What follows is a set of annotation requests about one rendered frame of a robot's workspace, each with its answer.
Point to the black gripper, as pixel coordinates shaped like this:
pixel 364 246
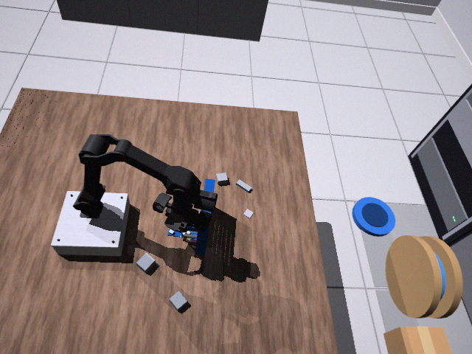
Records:
pixel 200 220

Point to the pale blue cube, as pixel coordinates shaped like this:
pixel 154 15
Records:
pixel 146 263

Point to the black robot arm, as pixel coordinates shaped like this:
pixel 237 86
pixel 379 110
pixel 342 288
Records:
pixel 179 181

